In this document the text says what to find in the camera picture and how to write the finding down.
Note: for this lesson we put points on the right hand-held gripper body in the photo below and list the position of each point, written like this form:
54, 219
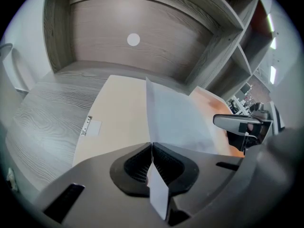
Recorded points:
261, 132

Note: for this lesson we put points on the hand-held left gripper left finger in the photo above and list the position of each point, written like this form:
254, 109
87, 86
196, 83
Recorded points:
95, 186

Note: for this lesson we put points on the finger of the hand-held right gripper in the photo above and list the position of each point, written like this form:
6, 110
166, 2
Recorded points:
232, 122

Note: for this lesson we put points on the pink tray board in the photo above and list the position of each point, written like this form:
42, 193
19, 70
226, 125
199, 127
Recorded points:
118, 115

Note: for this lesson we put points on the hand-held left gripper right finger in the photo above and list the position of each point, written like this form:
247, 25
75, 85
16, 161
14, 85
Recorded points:
209, 174

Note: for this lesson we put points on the white translucent sheet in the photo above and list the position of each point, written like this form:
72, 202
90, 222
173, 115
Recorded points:
175, 117

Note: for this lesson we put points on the white ceiling light strip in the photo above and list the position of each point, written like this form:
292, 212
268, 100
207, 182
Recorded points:
272, 75
271, 22
273, 43

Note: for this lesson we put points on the white fluted reception counter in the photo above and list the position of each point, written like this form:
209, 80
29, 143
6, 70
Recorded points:
19, 75

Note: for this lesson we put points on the grey wooden desk with shelves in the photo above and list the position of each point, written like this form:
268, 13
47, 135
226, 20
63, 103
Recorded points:
47, 127

